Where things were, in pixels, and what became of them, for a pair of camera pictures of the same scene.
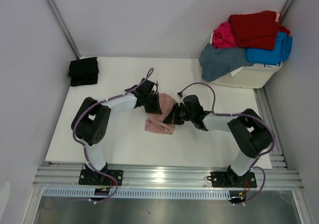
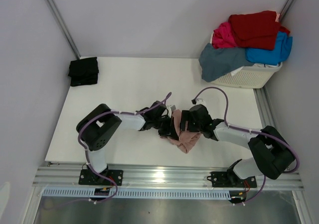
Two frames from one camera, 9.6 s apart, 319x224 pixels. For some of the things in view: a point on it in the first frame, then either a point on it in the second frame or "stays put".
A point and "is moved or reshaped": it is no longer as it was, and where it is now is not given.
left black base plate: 93,177 stays put
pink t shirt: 154,122 is moved or reshaped
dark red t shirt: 256,30 stays put
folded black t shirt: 83,71 stays put
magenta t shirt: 223,37 stays put
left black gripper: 155,109 to 170,131
